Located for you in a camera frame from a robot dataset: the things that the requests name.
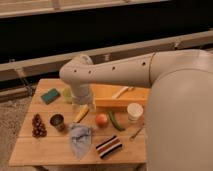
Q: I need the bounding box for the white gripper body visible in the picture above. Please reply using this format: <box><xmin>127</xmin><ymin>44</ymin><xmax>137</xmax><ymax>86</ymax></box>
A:
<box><xmin>71</xmin><ymin>84</ymin><xmax>93</xmax><ymax>105</ymax></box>

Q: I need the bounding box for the light blue towel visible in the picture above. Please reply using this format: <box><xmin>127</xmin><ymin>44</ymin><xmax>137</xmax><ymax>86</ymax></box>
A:
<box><xmin>69</xmin><ymin>123</ymin><xmax>92</xmax><ymax>160</ymax></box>

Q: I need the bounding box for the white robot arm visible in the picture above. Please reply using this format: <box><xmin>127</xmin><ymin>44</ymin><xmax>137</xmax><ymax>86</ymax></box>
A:
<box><xmin>59</xmin><ymin>49</ymin><xmax>213</xmax><ymax>171</ymax></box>

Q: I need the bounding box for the pale green cup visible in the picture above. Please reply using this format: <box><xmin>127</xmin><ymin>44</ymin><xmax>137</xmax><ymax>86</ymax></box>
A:
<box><xmin>62</xmin><ymin>87</ymin><xmax>72</xmax><ymax>103</ymax></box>

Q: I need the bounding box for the green sponge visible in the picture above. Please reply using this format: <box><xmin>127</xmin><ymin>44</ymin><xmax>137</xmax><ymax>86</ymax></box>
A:
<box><xmin>41</xmin><ymin>88</ymin><xmax>60</xmax><ymax>104</ymax></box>

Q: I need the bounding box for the orange round fruit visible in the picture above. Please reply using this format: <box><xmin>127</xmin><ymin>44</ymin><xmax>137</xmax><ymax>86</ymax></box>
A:
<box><xmin>95</xmin><ymin>113</ymin><xmax>108</xmax><ymax>127</ymax></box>

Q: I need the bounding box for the small metal cup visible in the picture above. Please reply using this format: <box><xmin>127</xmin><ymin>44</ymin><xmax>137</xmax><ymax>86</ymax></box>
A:
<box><xmin>50</xmin><ymin>114</ymin><xmax>65</xmax><ymax>131</ymax></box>

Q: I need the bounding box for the green chili pepper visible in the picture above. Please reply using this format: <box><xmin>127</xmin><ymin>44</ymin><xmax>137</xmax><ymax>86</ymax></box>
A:
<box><xmin>107</xmin><ymin>111</ymin><xmax>125</xmax><ymax>131</ymax></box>

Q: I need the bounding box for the wooden spatula in tray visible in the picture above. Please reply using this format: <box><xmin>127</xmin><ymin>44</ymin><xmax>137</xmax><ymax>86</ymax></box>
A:
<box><xmin>111</xmin><ymin>86</ymin><xmax>134</xmax><ymax>99</ymax></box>

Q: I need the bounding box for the wooden table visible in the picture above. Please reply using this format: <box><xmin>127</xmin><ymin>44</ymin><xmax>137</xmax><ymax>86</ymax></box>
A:
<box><xmin>9</xmin><ymin>79</ymin><xmax>146</xmax><ymax>166</ymax></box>

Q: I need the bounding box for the white lidded jar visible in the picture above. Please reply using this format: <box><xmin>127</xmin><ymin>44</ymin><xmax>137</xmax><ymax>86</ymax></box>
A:
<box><xmin>127</xmin><ymin>103</ymin><xmax>143</xmax><ymax>121</ymax></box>

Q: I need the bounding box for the bunch of dark grapes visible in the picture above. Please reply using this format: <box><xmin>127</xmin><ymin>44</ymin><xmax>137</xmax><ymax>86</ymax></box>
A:
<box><xmin>32</xmin><ymin>114</ymin><xmax>47</xmax><ymax>138</ymax></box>

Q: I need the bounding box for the striped folded cloth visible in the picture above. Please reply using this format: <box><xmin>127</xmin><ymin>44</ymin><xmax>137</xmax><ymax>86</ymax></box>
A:
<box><xmin>96</xmin><ymin>136</ymin><xmax>122</xmax><ymax>159</ymax></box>

